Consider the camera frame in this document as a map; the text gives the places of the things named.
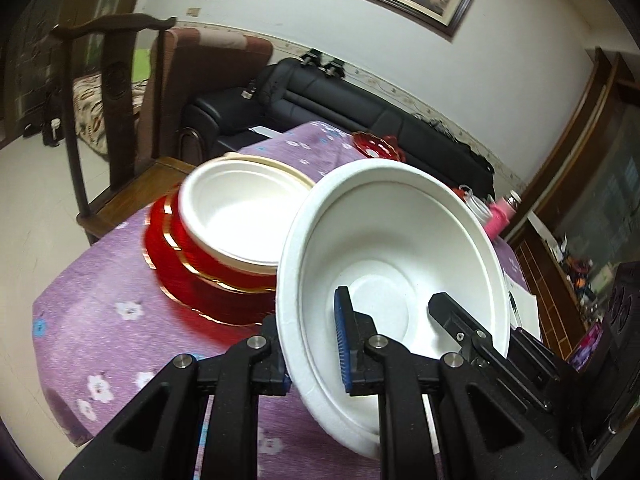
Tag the black pen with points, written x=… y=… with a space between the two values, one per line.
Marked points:
x=515 y=310

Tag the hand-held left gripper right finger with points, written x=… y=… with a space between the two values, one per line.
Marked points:
x=342 y=340

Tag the wooden glass door cabinet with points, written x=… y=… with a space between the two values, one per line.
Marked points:
x=40 y=35

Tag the wooden display cabinet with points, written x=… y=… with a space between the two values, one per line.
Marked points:
x=565 y=160

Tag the white paper sheet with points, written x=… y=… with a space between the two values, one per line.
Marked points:
x=527 y=307

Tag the pink bottle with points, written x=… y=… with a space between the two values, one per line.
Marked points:
x=497 y=217

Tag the white foam bowl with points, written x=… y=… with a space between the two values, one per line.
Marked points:
x=235 y=215
x=400 y=230

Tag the brown armchair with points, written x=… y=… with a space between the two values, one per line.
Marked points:
x=210 y=70

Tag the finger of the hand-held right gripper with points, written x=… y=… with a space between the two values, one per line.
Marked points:
x=535 y=360
x=455 y=322

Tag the clear glass jar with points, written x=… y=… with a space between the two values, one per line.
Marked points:
x=477 y=207

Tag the purple floral tablecloth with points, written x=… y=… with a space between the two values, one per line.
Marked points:
x=100 y=280

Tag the dark wooden chair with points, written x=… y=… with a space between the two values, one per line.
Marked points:
x=117 y=75

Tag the cream bowl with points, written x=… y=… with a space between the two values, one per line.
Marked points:
x=240 y=266

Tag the black device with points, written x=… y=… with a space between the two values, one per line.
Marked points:
x=334 y=68
x=310 y=58

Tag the floral cushion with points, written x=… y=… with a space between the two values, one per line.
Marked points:
x=95 y=110

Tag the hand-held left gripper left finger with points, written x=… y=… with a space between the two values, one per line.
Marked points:
x=270 y=370

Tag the small red glass plate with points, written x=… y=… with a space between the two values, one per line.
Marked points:
x=375 y=146

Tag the black leather sofa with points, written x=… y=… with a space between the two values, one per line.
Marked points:
x=350 y=105

